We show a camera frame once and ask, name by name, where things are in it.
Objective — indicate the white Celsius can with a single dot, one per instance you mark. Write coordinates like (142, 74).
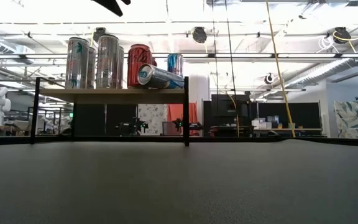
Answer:
(107, 62)

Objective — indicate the short red soda can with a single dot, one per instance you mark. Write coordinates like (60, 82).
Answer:
(135, 59)

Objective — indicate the Celsius Peach Vibe can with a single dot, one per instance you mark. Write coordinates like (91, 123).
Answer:
(91, 68)

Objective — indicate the silver Celsius can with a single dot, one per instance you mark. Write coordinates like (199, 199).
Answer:
(77, 62)

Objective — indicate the blue Red Bull can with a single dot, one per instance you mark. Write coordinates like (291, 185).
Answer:
(175, 63)

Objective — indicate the Red Bull Sugarfree can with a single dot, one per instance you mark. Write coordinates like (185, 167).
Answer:
(160, 77)

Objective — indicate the black background robot arm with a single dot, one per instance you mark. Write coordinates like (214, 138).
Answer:
(194, 126)
(130, 127)

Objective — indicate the black round ceiling reel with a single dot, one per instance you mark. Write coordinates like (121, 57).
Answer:
(199, 35)

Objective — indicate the white floral panel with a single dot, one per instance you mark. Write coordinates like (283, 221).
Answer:
(152, 113)

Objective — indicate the orange cloth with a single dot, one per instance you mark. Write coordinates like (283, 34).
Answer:
(176, 112)

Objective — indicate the black cabinet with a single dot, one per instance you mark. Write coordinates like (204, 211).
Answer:
(228, 115)

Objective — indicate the white boxes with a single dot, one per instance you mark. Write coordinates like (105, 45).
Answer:
(261, 124)

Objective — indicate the black table mat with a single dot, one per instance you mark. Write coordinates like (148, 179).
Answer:
(179, 186)

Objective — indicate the wooden workbench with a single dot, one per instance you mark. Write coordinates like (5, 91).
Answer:
(303, 129)

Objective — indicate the patterned tarp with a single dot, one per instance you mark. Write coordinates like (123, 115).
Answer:
(351, 118)

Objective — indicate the wooden shelf black frame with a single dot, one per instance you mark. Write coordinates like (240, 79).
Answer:
(113, 95)

